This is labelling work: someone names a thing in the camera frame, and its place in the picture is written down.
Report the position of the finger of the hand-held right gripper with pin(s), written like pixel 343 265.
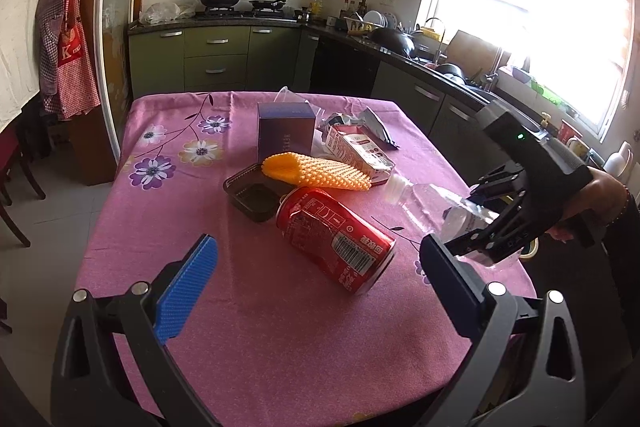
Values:
pixel 492 184
pixel 480 243

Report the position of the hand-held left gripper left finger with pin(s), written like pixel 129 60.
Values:
pixel 187 292

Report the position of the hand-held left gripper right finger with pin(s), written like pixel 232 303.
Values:
pixel 450 287

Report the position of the yellow rimmed trash bin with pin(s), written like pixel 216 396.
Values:
pixel 531 251

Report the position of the clear plastic bottle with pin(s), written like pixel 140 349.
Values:
pixel 425 207

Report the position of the red soda can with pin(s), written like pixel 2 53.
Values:
pixel 325 232

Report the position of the purple cardboard box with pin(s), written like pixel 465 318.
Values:
pixel 285 132

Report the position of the person's right hand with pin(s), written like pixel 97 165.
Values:
pixel 597 197

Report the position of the cream mug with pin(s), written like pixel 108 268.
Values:
pixel 579 149

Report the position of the red and white mug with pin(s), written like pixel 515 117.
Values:
pixel 567 131

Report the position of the yellow pump dispenser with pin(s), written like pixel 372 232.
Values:
pixel 546 119

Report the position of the white plastic bottle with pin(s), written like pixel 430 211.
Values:
pixel 617 162

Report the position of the pink floral tablecloth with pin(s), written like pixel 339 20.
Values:
pixel 225 357

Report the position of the green plastic basin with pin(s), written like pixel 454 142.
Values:
pixel 544 91

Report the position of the blue plastic basin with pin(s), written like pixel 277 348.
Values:
pixel 521 74

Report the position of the steel kitchen sink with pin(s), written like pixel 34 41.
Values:
pixel 465 84

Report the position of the straight steel faucet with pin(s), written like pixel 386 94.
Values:
pixel 492 74

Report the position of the black plastic tray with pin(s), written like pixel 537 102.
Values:
pixel 255 202

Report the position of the silver foil bag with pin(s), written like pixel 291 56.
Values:
pixel 375 129

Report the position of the brown board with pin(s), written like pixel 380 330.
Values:
pixel 472 49

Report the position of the white and red carton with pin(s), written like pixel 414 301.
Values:
pixel 357 152

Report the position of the curved steel faucet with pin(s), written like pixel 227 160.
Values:
pixel 442 29

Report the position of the orange spiky silicone brush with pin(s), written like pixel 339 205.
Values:
pixel 320 172

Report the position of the large black wok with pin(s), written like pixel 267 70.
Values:
pixel 395 39

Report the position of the black built-in appliance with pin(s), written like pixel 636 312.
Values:
pixel 345 67

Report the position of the dish rack with plates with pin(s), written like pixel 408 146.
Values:
pixel 372 19

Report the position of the dark wooden chair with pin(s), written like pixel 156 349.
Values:
pixel 10 157

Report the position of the cluster of sauce bottles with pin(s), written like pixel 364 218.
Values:
pixel 352 9

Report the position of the green base cabinets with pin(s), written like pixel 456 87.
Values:
pixel 215 57

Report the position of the red checkered apron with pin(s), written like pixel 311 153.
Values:
pixel 75 77

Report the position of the yellow oil bottle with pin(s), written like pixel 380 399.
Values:
pixel 317 9

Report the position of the black stone countertop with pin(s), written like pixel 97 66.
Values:
pixel 165 27

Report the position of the crumpled plastic bags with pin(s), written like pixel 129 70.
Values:
pixel 160 13

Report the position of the gas stove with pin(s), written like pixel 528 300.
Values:
pixel 240 13

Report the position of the black lidded frying pan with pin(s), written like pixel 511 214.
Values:
pixel 267 3

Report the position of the purple checkered apron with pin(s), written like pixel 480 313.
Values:
pixel 47 37

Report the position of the glass sliding door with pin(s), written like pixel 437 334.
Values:
pixel 120 7

